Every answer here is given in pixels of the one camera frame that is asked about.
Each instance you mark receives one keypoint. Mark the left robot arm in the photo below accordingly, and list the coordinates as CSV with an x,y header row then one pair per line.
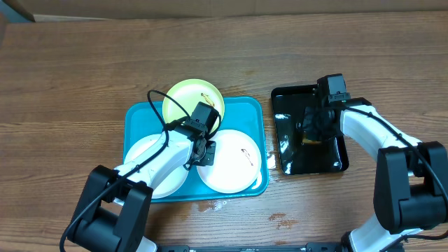
x,y
113,208

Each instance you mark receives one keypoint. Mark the green yellow sponge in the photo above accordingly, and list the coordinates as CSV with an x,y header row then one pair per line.
x,y
309,141

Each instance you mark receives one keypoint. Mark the green rimmed plate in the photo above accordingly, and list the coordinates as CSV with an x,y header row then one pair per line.
x,y
185,95

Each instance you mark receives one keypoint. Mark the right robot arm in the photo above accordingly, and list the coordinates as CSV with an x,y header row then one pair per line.
x,y
410,188

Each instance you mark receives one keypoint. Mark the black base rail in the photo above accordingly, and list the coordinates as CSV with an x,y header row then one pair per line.
x,y
309,247

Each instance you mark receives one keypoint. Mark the black rectangular tray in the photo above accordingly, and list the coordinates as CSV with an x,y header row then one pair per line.
x,y
295,157

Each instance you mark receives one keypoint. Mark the white plate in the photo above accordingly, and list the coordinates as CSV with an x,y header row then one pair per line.
x,y
173,182
236,163

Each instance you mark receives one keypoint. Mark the teal plastic tray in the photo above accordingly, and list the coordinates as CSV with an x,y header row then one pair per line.
x,y
243,114

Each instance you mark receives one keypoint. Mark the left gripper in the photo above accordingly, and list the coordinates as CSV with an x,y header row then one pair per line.
x,y
208,158

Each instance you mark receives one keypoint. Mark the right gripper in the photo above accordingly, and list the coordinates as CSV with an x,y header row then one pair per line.
x,y
309,129

